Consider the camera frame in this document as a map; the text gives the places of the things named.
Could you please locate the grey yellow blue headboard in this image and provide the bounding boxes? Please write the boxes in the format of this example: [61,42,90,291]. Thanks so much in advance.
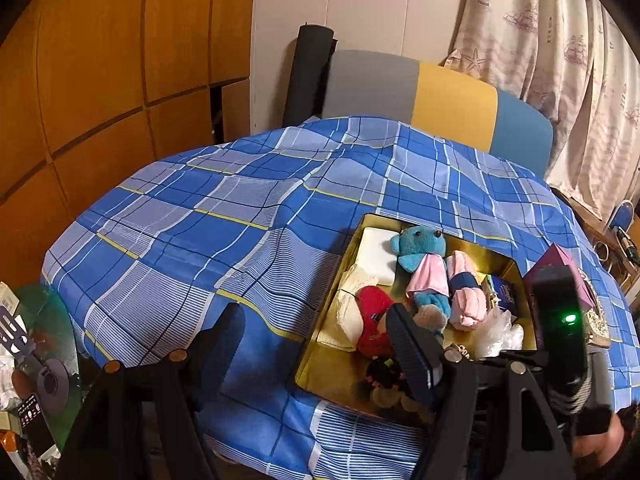
[320,50,555,176]

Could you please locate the blue teddy bear pink dress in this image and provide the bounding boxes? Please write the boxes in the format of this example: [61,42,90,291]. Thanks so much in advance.
[390,225,451,328]

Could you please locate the black hairpiece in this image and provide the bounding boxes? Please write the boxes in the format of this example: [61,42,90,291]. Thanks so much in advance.
[365,355,416,396]

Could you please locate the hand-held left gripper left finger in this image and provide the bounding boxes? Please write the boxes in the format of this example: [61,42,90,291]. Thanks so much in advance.
[55,302,247,480]

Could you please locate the ship print curtain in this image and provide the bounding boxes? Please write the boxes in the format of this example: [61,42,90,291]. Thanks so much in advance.
[442,0,640,221]

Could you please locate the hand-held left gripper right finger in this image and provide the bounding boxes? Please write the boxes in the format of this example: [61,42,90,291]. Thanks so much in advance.
[385,302,576,480]

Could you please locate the black rolled mat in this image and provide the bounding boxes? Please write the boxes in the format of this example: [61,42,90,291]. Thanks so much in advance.
[282,24,336,128]

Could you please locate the brown wooden table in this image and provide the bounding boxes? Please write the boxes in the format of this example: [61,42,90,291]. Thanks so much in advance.
[550,187,621,241]

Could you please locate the white foam block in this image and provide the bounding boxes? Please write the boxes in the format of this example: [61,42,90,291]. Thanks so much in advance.
[357,227,401,286]

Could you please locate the clear plastic bag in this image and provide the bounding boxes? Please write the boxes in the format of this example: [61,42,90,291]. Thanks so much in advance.
[472,305,525,358]

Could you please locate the red plush doll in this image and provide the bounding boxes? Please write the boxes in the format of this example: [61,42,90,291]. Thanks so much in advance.
[355,285,401,356]

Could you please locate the ornate gold tissue box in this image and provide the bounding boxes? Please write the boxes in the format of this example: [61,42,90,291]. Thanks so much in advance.
[575,267,614,351]

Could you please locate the green round board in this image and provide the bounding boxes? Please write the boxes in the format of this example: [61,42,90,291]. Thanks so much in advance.
[15,282,84,456]

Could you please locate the pink cardboard box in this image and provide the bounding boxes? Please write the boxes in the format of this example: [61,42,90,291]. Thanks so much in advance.
[522,242,596,321]

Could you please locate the grey slotted spatula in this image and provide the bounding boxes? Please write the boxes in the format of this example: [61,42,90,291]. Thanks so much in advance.
[0,302,37,361]

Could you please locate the pink striped cloth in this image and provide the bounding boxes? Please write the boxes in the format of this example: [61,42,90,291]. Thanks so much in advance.
[445,251,488,333]

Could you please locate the blue metal chair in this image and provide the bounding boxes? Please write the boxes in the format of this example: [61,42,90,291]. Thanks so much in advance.
[607,200,640,261]

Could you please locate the person's right hand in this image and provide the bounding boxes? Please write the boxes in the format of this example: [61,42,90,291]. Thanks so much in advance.
[572,412,627,467]

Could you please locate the gold tin box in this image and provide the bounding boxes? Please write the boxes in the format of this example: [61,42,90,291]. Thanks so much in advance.
[292,212,538,428]

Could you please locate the wooden wardrobe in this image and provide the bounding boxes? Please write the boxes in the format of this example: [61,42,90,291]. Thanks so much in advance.
[0,0,258,306]

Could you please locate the blue tissue packet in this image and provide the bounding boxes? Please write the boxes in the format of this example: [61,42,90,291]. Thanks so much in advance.
[487,274,526,316]

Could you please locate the black small packet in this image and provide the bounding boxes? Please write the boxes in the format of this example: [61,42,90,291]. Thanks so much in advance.
[17,394,55,453]

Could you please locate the blue plaid blanket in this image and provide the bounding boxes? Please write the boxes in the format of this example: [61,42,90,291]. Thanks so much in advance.
[41,115,636,480]

